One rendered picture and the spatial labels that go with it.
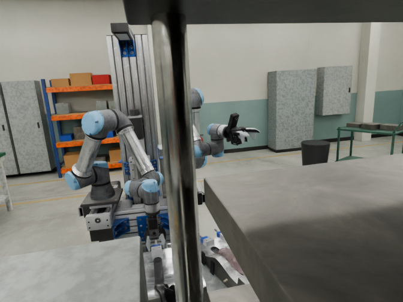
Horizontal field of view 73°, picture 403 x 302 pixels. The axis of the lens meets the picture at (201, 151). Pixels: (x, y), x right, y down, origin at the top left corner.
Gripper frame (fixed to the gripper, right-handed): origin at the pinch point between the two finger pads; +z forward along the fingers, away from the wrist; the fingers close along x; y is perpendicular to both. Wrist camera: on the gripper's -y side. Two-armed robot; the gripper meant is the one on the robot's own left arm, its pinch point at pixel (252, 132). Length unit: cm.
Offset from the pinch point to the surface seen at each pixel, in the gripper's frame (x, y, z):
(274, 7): 53, -42, 64
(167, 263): 56, 50, -8
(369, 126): -378, 110, -121
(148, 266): 63, 49, -12
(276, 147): -394, 186, -342
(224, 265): 36, 52, 9
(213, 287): 43, 60, 9
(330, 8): 43, -41, 67
